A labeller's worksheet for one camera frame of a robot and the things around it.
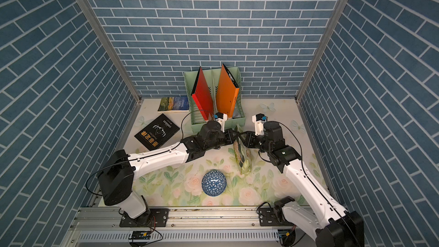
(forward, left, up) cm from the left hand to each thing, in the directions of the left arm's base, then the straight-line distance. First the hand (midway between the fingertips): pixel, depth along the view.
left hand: (245, 136), depth 76 cm
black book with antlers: (+14, +49, -20) cm, 54 cm away
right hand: (+1, +1, 0) cm, 1 cm away
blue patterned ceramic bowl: (-14, +14, -21) cm, 29 cm away
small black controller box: (-34, +45, -25) cm, 62 cm away
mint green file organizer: (+41, +18, 0) cm, 45 cm away
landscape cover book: (+38, +44, -21) cm, 62 cm away
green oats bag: (-7, +1, -5) cm, 8 cm away
